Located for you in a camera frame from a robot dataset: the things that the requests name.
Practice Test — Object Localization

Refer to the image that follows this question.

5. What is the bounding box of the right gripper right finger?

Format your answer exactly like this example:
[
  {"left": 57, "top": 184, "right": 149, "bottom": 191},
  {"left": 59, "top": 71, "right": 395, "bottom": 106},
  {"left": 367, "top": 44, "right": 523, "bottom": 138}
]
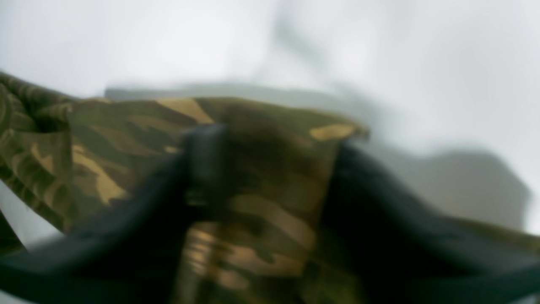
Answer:
[{"left": 322, "top": 141, "right": 539, "bottom": 304}]

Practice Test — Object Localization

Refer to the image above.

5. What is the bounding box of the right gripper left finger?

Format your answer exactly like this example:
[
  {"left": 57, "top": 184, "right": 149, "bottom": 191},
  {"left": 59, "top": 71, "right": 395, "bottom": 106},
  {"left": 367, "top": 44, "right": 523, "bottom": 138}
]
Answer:
[{"left": 1, "top": 125, "right": 231, "bottom": 304}]

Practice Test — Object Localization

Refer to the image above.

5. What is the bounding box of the camouflage T-shirt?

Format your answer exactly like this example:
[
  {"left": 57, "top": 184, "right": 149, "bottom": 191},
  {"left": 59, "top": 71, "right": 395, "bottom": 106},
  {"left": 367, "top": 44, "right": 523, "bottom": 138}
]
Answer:
[{"left": 1, "top": 73, "right": 539, "bottom": 304}]

